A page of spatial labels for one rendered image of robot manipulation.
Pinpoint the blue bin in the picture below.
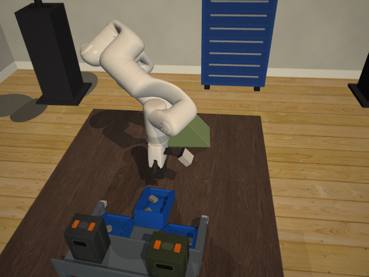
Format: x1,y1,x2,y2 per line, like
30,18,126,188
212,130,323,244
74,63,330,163
100,212,135,238
134,187,175,230
163,222,198,249

